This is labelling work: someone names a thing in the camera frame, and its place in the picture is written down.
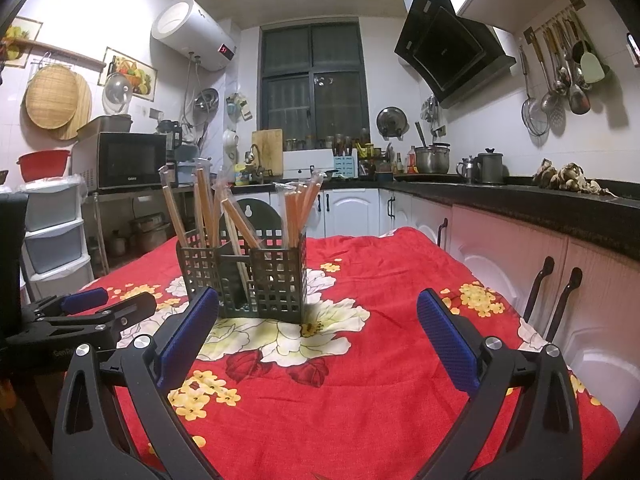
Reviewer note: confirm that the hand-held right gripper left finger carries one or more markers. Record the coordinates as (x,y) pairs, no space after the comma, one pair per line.
(187,332)

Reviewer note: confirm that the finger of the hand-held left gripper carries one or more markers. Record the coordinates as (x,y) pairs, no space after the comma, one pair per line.
(85,300)
(130,310)

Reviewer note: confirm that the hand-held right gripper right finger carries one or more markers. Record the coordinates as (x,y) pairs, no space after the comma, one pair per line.
(450,342)

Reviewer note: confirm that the dark green perforated utensil holder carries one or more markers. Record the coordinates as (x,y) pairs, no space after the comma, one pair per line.
(280,285)

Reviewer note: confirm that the set of chopsticks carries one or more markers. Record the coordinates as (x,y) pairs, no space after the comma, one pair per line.
(292,210)

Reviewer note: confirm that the white plastic drawer tower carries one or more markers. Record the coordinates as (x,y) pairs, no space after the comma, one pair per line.
(52,250)

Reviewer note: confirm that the small storage jar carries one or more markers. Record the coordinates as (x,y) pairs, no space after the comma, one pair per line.
(117,244)

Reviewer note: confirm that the steel cooking pot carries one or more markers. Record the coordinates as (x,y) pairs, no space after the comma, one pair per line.
(150,235)

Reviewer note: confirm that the red floral blanket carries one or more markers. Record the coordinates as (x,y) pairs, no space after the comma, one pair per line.
(375,385)

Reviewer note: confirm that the red plastic basin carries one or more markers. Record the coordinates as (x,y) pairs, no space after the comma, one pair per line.
(45,165)

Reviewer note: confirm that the metal shelf rack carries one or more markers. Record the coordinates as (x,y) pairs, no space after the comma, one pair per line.
(100,195)

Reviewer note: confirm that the pale pink base cabinets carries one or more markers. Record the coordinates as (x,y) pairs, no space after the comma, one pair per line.
(500,240)

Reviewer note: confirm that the black microwave oven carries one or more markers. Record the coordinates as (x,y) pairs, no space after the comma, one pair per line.
(125,160)

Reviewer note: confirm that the blue plastic bin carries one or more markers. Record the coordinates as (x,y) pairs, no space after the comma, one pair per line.
(186,172)

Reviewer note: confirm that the grey lidded metal box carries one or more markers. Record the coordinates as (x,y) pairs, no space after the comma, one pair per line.
(107,125)

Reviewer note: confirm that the round woven bamboo tray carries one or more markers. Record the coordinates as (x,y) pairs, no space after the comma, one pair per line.
(52,97)

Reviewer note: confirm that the round wooden board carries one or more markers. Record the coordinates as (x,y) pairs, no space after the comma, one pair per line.
(86,105)

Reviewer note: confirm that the white base cabinets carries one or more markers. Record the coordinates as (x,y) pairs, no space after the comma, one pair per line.
(350,210)

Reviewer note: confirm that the yellow container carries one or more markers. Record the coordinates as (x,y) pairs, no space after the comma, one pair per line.
(242,175)

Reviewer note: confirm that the small metal teapot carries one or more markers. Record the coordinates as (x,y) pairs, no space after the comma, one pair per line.
(466,171)

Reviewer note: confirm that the glass blender jug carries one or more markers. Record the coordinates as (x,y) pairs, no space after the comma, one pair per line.
(170,135)

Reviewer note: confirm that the black stone countertop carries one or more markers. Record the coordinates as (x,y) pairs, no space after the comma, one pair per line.
(575,210)

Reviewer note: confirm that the steel stock pot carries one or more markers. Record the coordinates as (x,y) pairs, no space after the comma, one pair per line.
(432,160)

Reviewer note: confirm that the red label bottle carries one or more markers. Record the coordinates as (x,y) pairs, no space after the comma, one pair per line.
(411,161)

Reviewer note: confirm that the dark sauce bottle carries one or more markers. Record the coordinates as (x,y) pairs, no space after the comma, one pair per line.
(399,162)

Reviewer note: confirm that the glass pot lid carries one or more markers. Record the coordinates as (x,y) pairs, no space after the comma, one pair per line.
(117,95)

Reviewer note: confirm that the metal sink faucet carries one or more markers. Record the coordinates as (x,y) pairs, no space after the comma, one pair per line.
(255,155)

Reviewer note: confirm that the white hanging jug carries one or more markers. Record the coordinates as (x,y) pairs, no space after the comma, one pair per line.
(229,146)

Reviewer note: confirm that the wooden cutting board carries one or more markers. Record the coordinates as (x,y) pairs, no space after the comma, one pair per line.
(267,150)

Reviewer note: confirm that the pile of ginger roots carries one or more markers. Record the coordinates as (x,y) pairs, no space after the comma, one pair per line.
(565,177)

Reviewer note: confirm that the blue white knife block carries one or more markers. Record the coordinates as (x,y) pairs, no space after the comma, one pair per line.
(345,165)

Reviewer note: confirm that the white rectangular box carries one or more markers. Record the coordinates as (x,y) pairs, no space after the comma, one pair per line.
(307,164)

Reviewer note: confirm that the metal colander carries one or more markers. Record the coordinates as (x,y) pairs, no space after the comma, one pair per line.
(206,100)

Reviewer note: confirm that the dark metal pot lid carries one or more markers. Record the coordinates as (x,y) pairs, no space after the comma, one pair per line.
(392,122)

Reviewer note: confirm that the hanging kitchen tools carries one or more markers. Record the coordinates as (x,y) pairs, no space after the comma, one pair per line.
(431,109)

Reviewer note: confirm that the row of glass jars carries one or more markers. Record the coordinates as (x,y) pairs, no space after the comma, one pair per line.
(325,142)

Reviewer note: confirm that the mesh strainer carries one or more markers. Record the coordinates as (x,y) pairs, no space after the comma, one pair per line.
(535,117)

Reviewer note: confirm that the slotted metal spoon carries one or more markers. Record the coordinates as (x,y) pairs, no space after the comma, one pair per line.
(558,120)

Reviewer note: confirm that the large metal ladle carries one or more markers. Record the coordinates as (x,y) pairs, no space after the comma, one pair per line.
(580,102)

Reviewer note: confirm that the dark framed window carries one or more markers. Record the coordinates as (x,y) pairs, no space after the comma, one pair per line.
(310,85)

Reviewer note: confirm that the white water heater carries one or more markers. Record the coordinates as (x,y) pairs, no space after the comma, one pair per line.
(190,30)

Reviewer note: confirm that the small metal ladle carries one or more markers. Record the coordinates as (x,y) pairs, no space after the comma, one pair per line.
(564,80)

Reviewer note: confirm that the black range hood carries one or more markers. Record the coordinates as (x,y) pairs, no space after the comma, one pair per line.
(440,50)

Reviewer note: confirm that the pale green spatula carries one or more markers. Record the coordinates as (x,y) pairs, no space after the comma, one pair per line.
(594,67)

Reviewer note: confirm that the black ladle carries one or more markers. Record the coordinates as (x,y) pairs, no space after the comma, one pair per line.
(582,50)

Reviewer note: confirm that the wall power socket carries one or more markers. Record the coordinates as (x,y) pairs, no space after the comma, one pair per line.
(155,113)

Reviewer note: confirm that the wooden wall shelf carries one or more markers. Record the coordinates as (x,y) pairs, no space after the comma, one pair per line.
(65,52)

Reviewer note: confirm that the fruit wall poster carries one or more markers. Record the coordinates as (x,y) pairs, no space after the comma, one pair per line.
(137,70)
(20,35)

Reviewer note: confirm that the wall hung cleaning tools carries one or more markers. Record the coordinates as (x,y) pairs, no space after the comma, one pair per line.
(239,107)

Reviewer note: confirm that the metal utensil rail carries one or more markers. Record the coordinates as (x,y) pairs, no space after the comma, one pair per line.
(552,17)

